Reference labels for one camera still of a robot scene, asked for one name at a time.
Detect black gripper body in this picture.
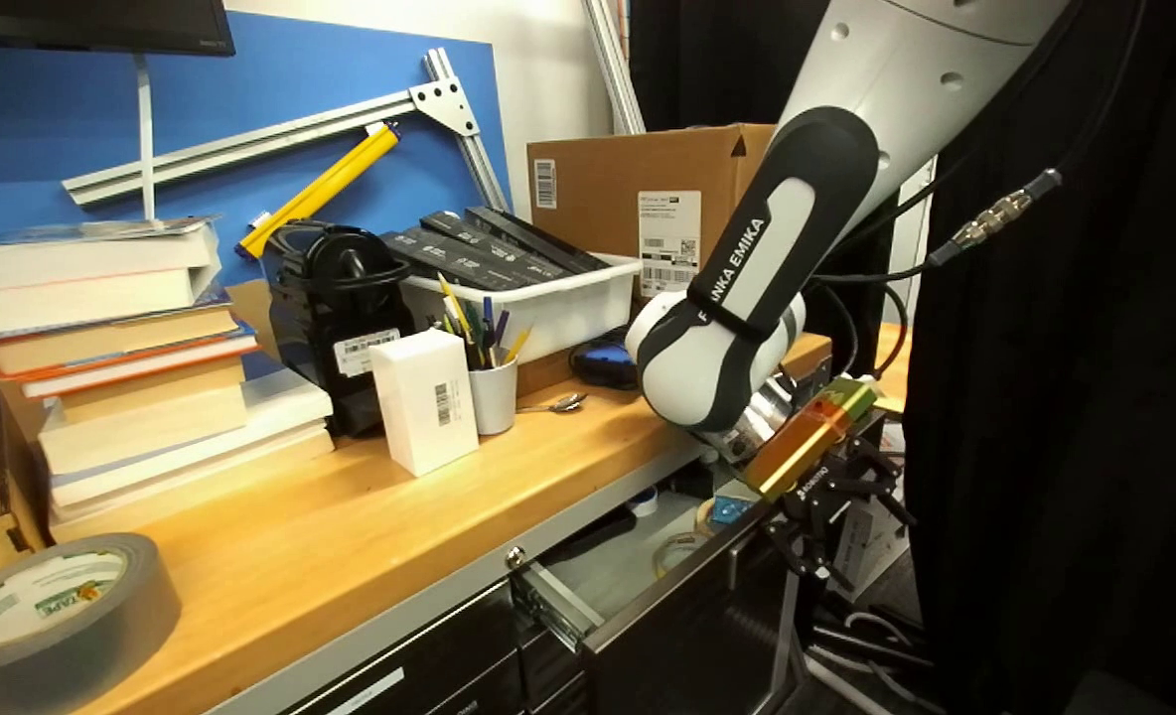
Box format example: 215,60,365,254
767,441,908,576

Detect grey metal drawer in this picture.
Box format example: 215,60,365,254
511,462,769,654

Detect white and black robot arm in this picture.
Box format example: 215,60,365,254
625,0,1067,446

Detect blue and black pouch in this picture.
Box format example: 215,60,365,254
572,339,634,391

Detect small metal keys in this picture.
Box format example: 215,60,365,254
547,393,583,413

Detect white plastic bin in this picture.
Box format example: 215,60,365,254
397,249,648,368

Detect white pen cup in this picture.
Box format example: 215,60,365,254
469,367,518,436

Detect brown cardboard shipping box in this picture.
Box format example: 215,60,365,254
528,123,769,299

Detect small white box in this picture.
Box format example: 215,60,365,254
371,330,478,478

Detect black flat boxes in bin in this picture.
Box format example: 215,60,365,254
385,208,600,289

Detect black coffee machine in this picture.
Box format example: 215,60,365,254
262,224,412,436

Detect yellow level tool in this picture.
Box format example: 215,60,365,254
240,123,397,257

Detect blue pin board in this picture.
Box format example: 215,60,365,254
0,13,518,363

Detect stack of books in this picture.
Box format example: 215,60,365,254
0,220,328,520

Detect black monitor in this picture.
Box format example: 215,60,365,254
0,0,234,56

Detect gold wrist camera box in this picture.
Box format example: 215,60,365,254
744,377,877,499

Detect aluminium frame bracket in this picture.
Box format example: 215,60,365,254
65,46,507,209

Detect grey duct tape roll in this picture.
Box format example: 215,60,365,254
0,531,181,715

